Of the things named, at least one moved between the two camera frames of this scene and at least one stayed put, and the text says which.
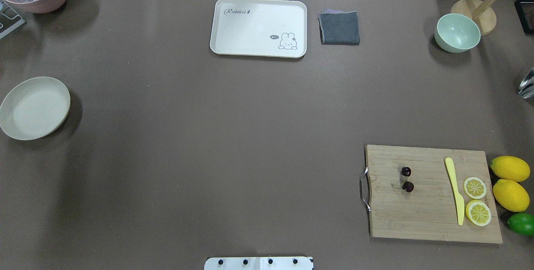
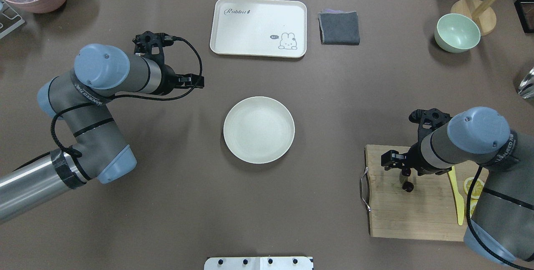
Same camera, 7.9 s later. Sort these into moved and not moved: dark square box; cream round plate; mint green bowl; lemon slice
Moved: cream round plate
Not moved: lemon slice; mint green bowl; dark square box
